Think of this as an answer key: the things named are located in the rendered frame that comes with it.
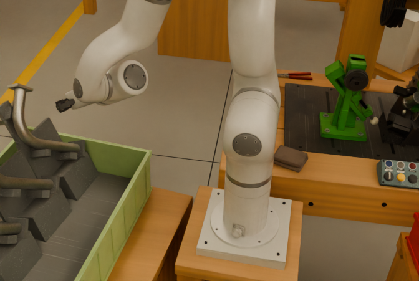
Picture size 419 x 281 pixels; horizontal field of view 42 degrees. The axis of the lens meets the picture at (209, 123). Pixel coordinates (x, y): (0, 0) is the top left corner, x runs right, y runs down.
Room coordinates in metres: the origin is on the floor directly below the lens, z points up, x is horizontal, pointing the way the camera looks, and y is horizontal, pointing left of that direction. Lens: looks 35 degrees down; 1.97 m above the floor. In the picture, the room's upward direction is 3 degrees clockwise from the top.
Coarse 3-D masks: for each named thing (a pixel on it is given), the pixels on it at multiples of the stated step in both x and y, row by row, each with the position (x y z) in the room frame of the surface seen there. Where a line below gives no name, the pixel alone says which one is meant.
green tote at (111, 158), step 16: (32, 128) 1.35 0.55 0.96; (96, 144) 1.30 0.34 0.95; (112, 144) 1.29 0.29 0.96; (0, 160) 1.20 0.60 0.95; (96, 160) 1.30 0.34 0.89; (112, 160) 1.29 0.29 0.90; (128, 160) 1.27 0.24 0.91; (144, 160) 1.22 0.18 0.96; (128, 176) 1.27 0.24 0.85; (144, 176) 1.21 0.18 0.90; (128, 192) 1.09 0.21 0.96; (144, 192) 1.21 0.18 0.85; (128, 208) 1.09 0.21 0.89; (112, 224) 0.97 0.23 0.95; (128, 224) 1.08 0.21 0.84; (112, 240) 0.97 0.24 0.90; (96, 256) 0.88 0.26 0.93; (112, 256) 0.97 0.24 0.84; (80, 272) 0.81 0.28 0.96; (96, 272) 0.87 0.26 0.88
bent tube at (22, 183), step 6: (0, 174) 1.00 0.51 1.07; (0, 180) 0.99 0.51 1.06; (6, 180) 1.00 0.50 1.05; (12, 180) 1.02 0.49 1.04; (18, 180) 1.03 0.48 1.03; (24, 180) 1.05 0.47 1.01; (30, 180) 1.06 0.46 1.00; (36, 180) 1.08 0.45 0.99; (42, 180) 1.10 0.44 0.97; (48, 180) 1.11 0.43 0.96; (0, 186) 0.99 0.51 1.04; (6, 186) 1.00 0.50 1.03; (12, 186) 1.01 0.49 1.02; (18, 186) 1.02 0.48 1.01; (24, 186) 1.04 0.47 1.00; (30, 186) 1.05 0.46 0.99; (36, 186) 1.07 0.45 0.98; (42, 186) 1.08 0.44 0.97; (48, 186) 1.10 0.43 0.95
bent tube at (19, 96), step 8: (16, 88) 1.23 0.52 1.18; (24, 88) 1.24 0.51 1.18; (32, 88) 1.26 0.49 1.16; (16, 96) 1.21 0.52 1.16; (24, 96) 1.22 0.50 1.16; (16, 104) 1.20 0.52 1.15; (24, 104) 1.21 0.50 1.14; (16, 112) 1.18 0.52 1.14; (16, 120) 1.17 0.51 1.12; (24, 120) 1.18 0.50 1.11; (16, 128) 1.16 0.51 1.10; (24, 128) 1.16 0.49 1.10; (24, 136) 1.15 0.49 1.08; (32, 136) 1.17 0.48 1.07; (32, 144) 1.16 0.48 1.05; (40, 144) 1.17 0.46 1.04; (48, 144) 1.19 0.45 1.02; (56, 144) 1.22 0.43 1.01; (64, 144) 1.24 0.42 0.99; (72, 144) 1.27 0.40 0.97; (64, 152) 1.24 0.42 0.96
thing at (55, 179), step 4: (44, 176) 1.14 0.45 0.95; (48, 176) 1.13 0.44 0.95; (52, 176) 1.13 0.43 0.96; (56, 176) 1.13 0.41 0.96; (52, 180) 1.12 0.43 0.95; (56, 180) 1.12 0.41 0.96; (56, 184) 1.11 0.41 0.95; (52, 188) 1.11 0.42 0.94; (56, 188) 1.10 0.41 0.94; (52, 192) 1.10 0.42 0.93; (56, 192) 1.10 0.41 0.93
